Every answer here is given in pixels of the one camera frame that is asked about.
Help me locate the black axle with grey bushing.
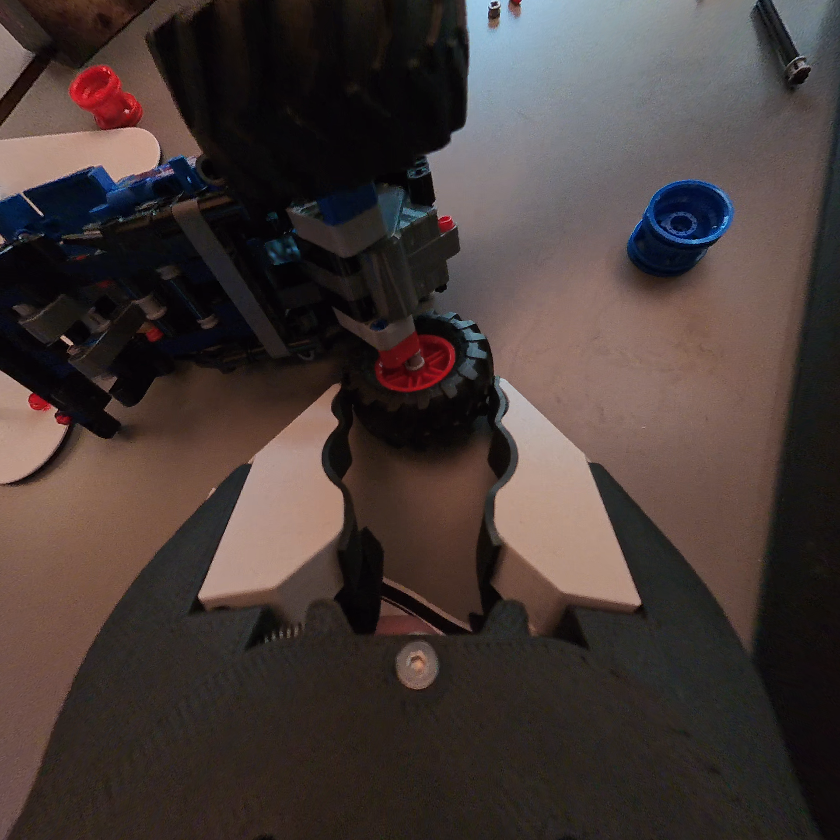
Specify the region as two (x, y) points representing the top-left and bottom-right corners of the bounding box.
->
(751, 0), (813, 89)

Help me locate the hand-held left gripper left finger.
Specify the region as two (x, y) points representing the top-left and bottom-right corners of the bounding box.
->
(197, 386), (385, 634)

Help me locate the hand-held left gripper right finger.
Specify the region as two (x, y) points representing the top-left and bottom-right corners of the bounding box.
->
(476, 378), (643, 635)

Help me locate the grey desk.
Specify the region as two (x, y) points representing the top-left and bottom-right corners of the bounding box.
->
(0, 0), (834, 840)

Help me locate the black toy wheel blue rim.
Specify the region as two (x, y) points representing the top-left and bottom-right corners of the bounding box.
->
(146, 0), (470, 198)

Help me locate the white base metal stand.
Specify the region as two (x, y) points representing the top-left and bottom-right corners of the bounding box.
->
(0, 126), (161, 487)

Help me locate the black toy wheel red rim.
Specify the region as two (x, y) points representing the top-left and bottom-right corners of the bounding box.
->
(341, 311), (494, 450)

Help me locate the toy brick monster truck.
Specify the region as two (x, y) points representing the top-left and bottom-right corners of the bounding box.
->
(0, 154), (462, 441)

